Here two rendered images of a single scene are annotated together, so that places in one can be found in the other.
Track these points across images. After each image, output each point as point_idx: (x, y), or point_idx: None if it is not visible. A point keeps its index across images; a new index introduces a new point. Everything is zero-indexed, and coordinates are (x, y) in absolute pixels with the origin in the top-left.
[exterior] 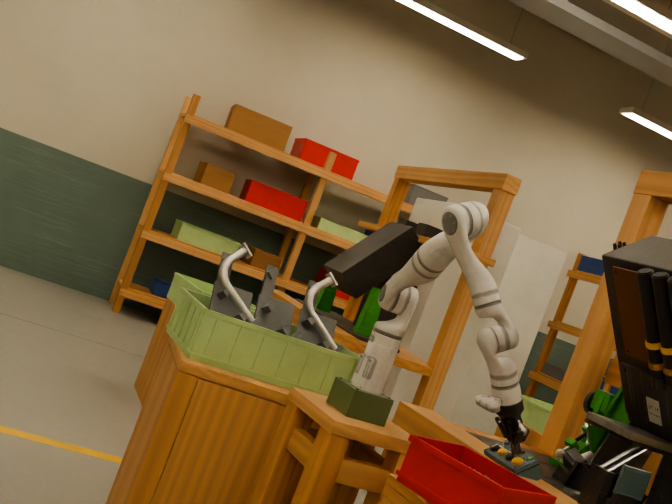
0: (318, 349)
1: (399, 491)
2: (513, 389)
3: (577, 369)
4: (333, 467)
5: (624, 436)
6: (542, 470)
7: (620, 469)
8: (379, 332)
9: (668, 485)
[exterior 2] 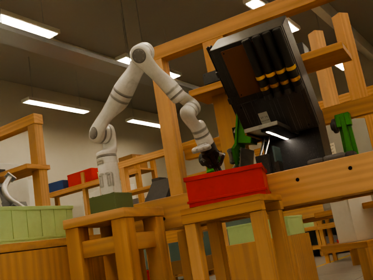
0: (44, 208)
1: (196, 211)
2: (209, 134)
3: (172, 159)
4: (134, 238)
5: (273, 125)
6: None
7: None
8: (105, 155)
9: None
